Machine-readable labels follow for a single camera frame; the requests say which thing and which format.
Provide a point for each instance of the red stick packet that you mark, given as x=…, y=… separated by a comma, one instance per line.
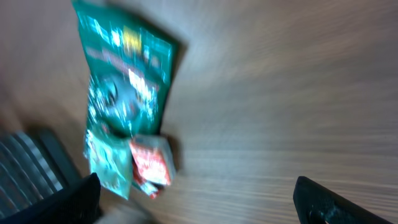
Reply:
x=149, y=188

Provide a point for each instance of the teal tissue pack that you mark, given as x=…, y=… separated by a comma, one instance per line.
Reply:
x=110, y=158

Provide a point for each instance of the orange Kleenex tissue pack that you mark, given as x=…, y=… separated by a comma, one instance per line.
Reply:
x=153, y=158

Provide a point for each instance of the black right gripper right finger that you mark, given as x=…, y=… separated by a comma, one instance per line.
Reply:
x=315, y=204

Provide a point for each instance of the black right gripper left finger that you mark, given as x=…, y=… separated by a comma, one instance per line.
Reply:
x=78, y=203

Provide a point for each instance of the grey plastic basket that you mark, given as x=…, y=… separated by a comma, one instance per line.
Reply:
x=34, y=166

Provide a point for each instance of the green 3M gloves bag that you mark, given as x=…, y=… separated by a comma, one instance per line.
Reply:
x=131, y=64

